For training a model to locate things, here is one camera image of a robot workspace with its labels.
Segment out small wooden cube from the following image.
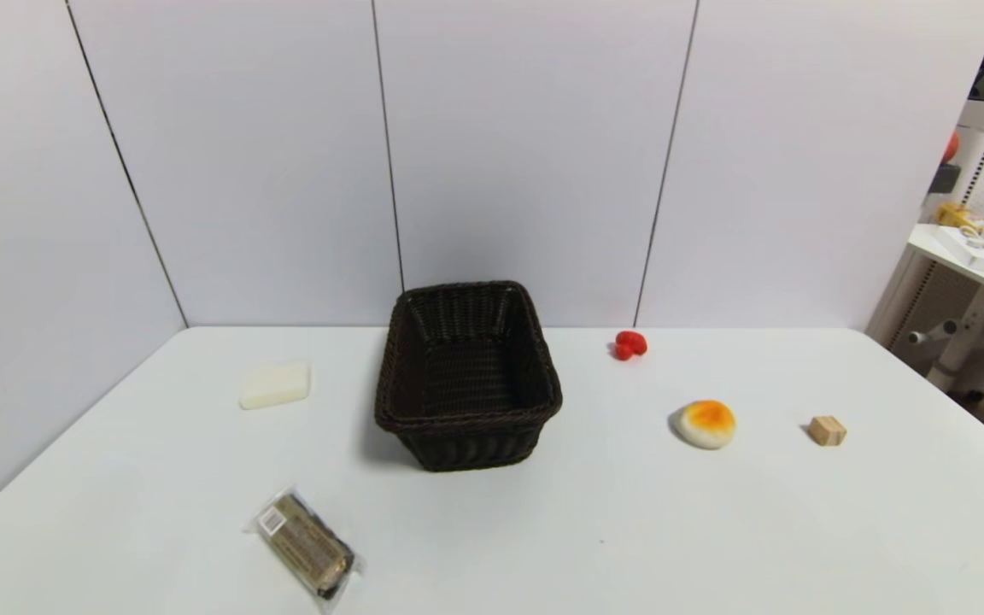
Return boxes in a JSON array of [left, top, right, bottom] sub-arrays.
[[807, 415, 848, 448]]

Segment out dark brown wicker basket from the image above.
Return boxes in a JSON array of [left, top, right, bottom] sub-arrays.
[[374, 280, 564, 473]]

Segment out white soap block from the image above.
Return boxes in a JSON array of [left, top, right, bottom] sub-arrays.
[[239, 361, 313, 411]]

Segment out white bun with orange top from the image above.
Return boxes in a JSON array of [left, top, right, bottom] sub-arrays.
[[673, 400, 738, 450]]

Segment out wrapped brown snack bar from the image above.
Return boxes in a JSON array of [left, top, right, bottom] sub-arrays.
[[244, 487, 365, 612]]

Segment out white side desk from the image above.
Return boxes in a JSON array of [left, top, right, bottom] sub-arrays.
[[907, 223, 984, 312]]

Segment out white power strip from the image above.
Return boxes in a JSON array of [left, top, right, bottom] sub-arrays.
[[935, 225, 984, 273]]

